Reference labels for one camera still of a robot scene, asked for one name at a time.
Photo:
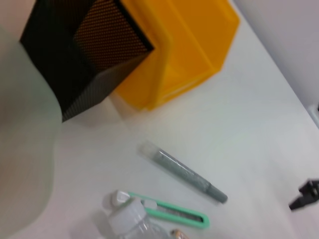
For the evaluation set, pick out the beige eraser with barcode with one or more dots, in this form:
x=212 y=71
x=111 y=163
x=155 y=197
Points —
x=178 y=234

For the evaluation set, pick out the yellow plastic storage bin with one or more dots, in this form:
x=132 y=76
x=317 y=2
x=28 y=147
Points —
x=194 y=37

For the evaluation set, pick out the green label water bottle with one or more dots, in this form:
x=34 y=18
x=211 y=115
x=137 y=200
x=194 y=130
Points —
x=127 y=216

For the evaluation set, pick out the black mesh pen holder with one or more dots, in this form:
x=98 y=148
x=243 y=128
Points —
x=62 y=62

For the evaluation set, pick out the pale green wavy glass plate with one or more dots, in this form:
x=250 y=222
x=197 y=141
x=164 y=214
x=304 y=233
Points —
x=20 y=112

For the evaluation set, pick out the mint green utility knife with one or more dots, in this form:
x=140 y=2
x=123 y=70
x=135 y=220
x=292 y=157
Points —
x=174 y=214

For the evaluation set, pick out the grey marker pen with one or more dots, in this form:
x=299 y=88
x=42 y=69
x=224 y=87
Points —
x=184 y=173

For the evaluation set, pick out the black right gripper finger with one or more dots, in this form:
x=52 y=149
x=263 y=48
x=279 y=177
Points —
x=307 y=193

